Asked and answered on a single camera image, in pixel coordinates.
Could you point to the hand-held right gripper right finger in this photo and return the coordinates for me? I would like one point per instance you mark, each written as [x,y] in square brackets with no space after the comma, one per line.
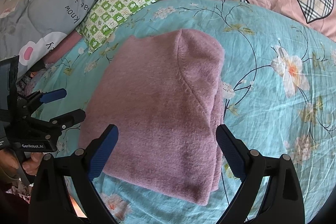
[231,153]

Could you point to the person's left hand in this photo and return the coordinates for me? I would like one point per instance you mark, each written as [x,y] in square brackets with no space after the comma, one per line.
[32,163]

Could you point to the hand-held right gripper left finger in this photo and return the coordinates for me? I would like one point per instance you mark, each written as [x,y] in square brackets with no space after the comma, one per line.
[105,150]

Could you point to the grey lettered quilt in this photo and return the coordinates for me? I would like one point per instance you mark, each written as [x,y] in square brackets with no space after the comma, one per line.
[47,11]

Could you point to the teal floral bedsheet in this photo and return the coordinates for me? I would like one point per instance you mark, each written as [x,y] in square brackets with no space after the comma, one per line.
[262,121]

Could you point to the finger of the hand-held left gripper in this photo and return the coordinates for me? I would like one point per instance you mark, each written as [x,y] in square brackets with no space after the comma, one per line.
[71,117]
[55,95]

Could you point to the green checkered pillow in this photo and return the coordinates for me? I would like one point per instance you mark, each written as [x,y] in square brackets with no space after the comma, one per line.
[115,8]

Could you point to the pink knit sweater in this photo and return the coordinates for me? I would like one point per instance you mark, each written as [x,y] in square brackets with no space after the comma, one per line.
[157,108]

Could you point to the mauve cloth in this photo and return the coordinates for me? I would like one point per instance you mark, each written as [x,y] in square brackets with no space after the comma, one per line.
[65,44]

